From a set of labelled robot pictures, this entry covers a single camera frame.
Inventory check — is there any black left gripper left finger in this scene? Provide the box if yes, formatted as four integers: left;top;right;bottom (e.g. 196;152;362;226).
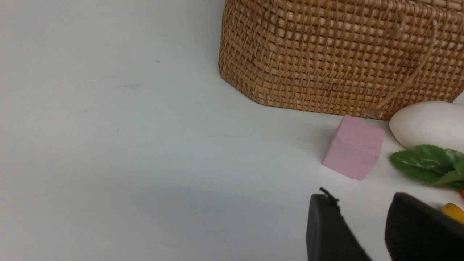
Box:
306;187;371;261

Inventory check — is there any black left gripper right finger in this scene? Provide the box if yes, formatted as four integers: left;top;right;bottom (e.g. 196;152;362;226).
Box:
385;192;464;261

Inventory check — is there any white radish with leaves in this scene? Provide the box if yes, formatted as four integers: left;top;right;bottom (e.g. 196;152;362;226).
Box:
388;101;464;190

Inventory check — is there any pink foam cube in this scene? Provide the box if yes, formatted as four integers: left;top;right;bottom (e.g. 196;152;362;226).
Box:
322;115;385;180

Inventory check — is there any woven wicker basket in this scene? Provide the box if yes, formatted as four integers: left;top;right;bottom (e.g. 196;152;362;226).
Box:
219;0;464;120

